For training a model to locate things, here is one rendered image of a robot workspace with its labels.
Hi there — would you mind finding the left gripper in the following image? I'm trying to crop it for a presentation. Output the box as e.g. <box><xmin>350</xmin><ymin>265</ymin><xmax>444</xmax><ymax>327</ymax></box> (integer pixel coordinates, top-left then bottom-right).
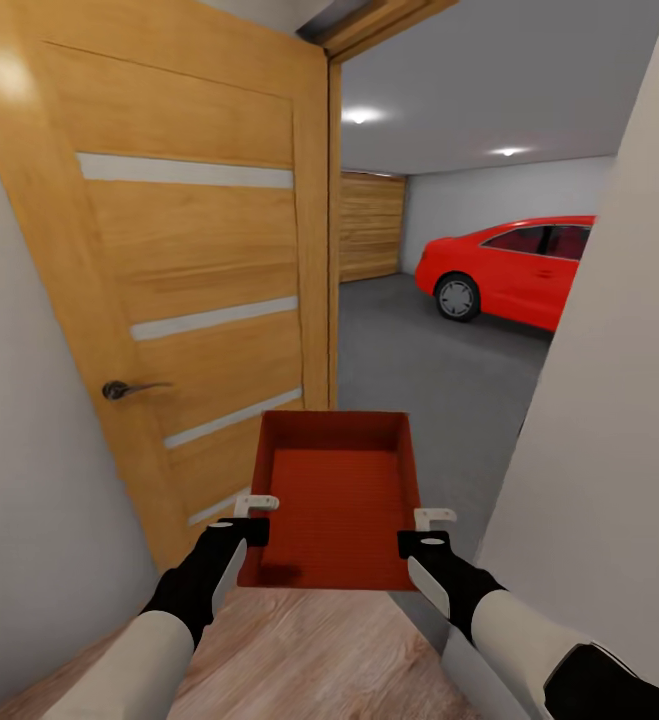
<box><xmin>223</xmin><ymin>517</ymin><xmax>270</xmax><ymax>547</ymax></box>

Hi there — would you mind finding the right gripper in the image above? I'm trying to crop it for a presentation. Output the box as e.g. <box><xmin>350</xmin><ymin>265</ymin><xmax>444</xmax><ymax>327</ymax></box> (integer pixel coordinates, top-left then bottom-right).
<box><xmin>398</xmin><ymin>530</ymin><xmax>451</xmax><ymax>558</ymax></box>

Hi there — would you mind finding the storage box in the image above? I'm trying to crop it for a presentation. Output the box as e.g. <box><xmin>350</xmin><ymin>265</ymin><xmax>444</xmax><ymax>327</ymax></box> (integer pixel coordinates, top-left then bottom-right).
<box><xmin>237</xmin><ymin>410</ymin><xmax>421</xmax><ymax>593</ymax></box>

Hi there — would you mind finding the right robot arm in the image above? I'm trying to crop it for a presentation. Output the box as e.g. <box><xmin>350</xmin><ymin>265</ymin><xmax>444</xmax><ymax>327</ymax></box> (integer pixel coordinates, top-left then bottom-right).
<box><xmin>398</xmin><ymin>508</ymin><xmax>659</xmax><ymax>720</ymax></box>

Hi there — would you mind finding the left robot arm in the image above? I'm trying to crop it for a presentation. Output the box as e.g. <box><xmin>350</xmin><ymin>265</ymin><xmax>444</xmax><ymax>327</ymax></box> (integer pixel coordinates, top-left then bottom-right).
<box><xmin>40</xmin><ymin>495</ymin><xmax>279</xmax><ymax>720</ymax></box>

